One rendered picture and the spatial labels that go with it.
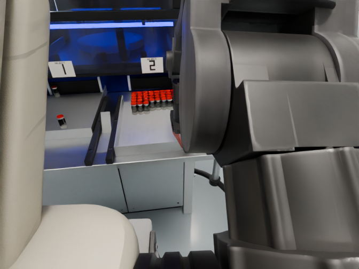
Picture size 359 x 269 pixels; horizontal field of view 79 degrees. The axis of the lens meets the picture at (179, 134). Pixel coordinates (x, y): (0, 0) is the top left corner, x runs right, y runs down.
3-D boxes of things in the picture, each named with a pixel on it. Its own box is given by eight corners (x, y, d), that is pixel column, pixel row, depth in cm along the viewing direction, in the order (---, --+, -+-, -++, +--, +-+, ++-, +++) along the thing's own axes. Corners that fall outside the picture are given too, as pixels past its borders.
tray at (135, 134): (123, 102, 90) (122, 94, 88) (184, 98, 93) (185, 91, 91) (115, 156, 63) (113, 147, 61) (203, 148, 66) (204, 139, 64)
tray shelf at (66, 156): (36, 100, 95) (34, 96, 94) (192, 91, 103) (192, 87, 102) (-37, 183, 57) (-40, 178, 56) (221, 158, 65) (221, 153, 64)
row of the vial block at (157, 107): (132, 109, 85) (130, 99, 82) (177, 106, 87) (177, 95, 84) (132, 112, 83) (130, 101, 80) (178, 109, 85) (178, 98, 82)
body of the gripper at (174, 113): (192, 113, 63) (193, 90, 59) (200, 133, 55) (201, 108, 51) (170, 115, 63) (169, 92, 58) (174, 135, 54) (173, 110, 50)
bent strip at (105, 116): (104, 126, 75) (100, 111, 72) (112, 126, 76) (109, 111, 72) (96, 152, 64) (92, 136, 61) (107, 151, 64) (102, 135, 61)
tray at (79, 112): (46, 95, 95) (43, 88, 93) (107, 92, 98) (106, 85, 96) (7, 143, 68) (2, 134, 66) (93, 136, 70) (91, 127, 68)
